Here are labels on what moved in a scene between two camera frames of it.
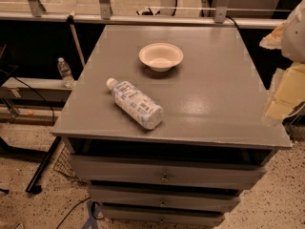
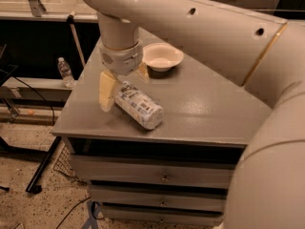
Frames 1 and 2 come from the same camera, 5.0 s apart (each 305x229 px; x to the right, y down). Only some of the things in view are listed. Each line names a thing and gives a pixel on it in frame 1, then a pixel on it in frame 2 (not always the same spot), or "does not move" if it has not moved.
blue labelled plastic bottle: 135,104 does not move
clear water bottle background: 69,81 does not move
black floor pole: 34,186 does not move
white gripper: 294,37 -> 123,61
